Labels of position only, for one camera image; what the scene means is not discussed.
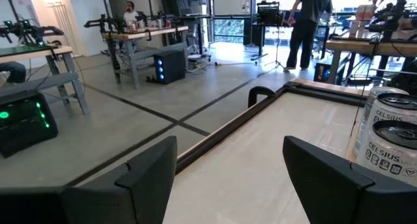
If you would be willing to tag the white board panel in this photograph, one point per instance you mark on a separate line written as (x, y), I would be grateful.
(231, 2)

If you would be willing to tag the small lit computer case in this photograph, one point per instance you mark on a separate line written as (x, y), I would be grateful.
(322, 72)

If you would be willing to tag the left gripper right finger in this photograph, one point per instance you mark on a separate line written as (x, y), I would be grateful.
(342, 198)

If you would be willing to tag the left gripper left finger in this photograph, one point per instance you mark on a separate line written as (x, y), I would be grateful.
(97, 198)

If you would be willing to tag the black table frame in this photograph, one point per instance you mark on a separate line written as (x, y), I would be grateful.
(228, 129)

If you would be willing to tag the grey leg wooden workbench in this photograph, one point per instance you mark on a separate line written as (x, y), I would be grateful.
(137, 54)

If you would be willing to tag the blue-lit black computer case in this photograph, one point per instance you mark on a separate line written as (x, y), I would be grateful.
(172, 66)

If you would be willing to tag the pale cartons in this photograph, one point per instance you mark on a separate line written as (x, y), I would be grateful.
(363, 19)

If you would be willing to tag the white can teal label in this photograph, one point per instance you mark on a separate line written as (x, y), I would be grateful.
(365, 126)

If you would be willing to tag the person's leg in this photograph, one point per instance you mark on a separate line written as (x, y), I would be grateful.
(13, 72)

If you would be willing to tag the black background robot arm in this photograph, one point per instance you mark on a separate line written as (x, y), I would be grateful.
(391, 15)
(32, 30)
(107, 22)

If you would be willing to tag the person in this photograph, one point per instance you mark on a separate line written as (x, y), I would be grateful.
(309, 22)
(130, 15)

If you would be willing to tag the black device on stand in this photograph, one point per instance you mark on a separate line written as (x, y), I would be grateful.
(268, 12)

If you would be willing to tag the grey leg workbench green mat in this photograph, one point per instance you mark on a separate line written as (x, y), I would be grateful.
(70, 71)

